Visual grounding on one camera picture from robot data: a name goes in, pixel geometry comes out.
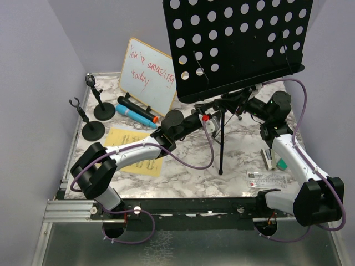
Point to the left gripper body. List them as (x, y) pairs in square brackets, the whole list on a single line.
[(199, 110)]

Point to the black microphone orange tip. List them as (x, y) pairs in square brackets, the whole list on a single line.
[(134, 107)]

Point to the yellow sheet music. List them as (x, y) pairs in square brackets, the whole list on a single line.
[(117, 137)]

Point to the black tripod music stand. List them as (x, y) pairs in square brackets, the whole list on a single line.
[(220, 47)]

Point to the grey stapler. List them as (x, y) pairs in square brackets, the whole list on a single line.
[(269, 158)]

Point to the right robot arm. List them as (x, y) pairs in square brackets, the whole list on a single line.
[(319, 198)]

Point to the blue-headed microphone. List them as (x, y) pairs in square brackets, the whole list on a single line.
[(123, 110)]

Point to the yellow-framed whiteboard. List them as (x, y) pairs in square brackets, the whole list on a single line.
[(148, 76)]

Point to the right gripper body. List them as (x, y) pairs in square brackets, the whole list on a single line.
[(242, 100)]

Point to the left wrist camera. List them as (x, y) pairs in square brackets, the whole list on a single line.
[(212, 122)]

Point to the aluminium frame rail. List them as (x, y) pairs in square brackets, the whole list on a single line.
[(68, 211)]

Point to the black microphone stand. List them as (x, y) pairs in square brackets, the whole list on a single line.
[(103, 111), (92, 130)]

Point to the green eraser block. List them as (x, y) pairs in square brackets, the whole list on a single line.
[(281, 165)]

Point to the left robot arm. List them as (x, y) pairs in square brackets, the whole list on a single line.
[(96, 167)]

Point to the clear ruler set packet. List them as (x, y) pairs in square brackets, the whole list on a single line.
[(268, 179)]

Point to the black mounting rail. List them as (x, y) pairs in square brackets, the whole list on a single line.
[(187, 214)]

